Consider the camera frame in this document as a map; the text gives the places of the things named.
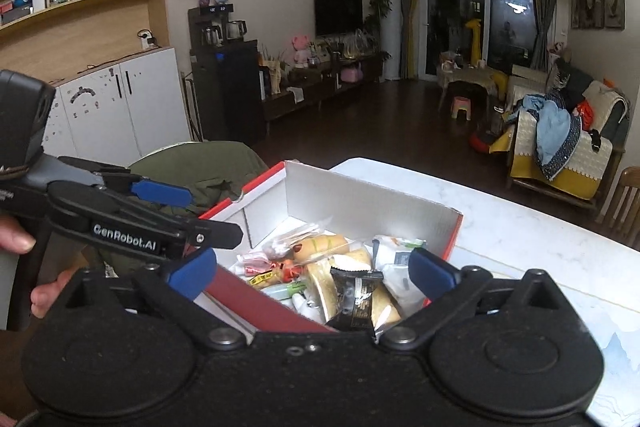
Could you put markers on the red cardboard box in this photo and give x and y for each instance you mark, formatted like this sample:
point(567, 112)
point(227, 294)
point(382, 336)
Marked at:
point(350, 202)

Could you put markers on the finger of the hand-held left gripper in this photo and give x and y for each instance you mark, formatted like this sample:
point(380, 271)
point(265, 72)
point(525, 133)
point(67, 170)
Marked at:
point(162, 194)
point(220, 236)

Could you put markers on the sofa with yellow cover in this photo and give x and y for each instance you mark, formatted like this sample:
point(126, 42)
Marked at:
point(595, 157)

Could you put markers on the white tower air conditioner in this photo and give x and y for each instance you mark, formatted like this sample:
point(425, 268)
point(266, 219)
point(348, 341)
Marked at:
point(392, 32)

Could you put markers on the black television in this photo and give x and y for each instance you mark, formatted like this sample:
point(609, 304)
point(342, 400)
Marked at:
point(338, 9)

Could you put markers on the sliding glass door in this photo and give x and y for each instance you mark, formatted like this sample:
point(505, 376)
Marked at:
point(475, 7)

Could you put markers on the dark TV cabinet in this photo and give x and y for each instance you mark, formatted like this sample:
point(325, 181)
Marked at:
point(320, 87)

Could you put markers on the green white tissue pack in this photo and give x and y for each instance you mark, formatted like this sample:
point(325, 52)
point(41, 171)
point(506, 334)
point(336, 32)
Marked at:
point(390, 252)

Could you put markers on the grey yellow curtain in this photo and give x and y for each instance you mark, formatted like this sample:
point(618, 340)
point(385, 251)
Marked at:
point(545, 12)
point(412, 7)

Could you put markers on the pink bag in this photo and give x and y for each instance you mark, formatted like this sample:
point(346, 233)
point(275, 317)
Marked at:
point(351, 74)

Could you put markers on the pink plush toy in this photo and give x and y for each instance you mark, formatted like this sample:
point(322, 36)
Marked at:
point(301, 52)

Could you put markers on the bagged bread slice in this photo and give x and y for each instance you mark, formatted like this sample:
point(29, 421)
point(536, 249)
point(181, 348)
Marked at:
point(320, 287)

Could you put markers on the peanut snack packet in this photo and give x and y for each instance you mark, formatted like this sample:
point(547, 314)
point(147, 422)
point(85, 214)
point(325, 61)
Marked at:
point(262, 279)

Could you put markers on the black snack packet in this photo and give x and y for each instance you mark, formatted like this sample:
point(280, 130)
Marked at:
point(356, 302)

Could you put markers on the olive green jacket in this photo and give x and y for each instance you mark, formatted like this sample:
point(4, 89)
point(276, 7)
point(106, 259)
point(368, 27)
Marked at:
point(200, 172)

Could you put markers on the white cabinet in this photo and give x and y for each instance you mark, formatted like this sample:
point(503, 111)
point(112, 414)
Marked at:
point(120, 107)

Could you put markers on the small low table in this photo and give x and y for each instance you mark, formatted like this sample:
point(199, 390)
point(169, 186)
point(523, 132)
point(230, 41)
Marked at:
point(470, 79)

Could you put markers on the potted plant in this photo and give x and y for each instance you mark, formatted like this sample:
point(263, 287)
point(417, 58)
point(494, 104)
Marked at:
point(380, 12)

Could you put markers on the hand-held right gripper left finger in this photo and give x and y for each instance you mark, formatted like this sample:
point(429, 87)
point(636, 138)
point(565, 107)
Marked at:
point(192, 272)

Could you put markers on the wooden chair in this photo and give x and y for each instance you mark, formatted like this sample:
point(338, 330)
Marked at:
point(622, 207)

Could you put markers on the yellow giraffe toy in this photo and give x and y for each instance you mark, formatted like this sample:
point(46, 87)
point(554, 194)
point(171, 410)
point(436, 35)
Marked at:
point(473, 39)

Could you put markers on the green white tube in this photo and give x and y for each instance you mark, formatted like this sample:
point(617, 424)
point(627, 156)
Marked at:
point(282, 291)

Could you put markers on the black water dispenser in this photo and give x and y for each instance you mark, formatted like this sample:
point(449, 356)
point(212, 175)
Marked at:
point(230, 92)

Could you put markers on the pink stool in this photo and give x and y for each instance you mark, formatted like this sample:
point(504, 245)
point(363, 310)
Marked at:
point(461, 107)

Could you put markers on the pink candy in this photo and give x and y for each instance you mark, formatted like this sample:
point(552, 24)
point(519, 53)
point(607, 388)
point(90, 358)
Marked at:
point(255, 264)

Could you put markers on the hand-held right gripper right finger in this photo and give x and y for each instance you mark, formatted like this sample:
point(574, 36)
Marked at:
point(430, 274)

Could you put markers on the yellow round toy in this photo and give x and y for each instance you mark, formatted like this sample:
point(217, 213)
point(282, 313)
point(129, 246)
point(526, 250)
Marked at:
point(320, 247)

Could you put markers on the person's left hand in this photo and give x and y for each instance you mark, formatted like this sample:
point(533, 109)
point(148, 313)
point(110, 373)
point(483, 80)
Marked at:
point(20, 239)

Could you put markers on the pile of clothes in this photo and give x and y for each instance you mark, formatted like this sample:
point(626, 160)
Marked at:
point(552, 132)

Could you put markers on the bag of cotton swabs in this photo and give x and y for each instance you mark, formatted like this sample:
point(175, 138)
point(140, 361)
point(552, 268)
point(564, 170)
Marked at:
point(295, 234)

